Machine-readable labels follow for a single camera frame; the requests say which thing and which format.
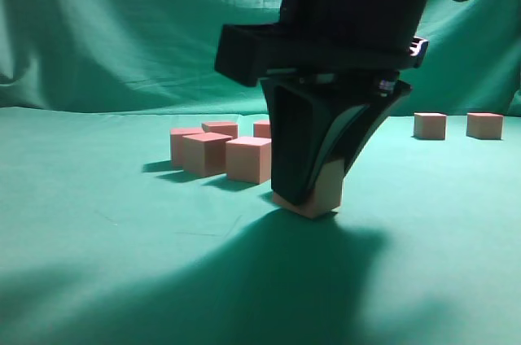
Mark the pink cube placed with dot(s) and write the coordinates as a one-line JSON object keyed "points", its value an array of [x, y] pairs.
{"points": [[204, 153], [261, 129], [229, 128], [176, 135]]}

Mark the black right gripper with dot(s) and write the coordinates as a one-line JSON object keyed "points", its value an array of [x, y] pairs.
{"points": [[311, 124]]}

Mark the green cloth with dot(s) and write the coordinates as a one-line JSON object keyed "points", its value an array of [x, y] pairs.
{"points": [[102, 242]]}

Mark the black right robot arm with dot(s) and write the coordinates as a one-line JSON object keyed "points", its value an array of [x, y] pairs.
{"points": [[330, 72]]}

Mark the pink cube column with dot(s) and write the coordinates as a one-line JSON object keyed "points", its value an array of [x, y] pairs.
{"points": [[484, 125], [248, 159], [430, 125], [325, 196]]}

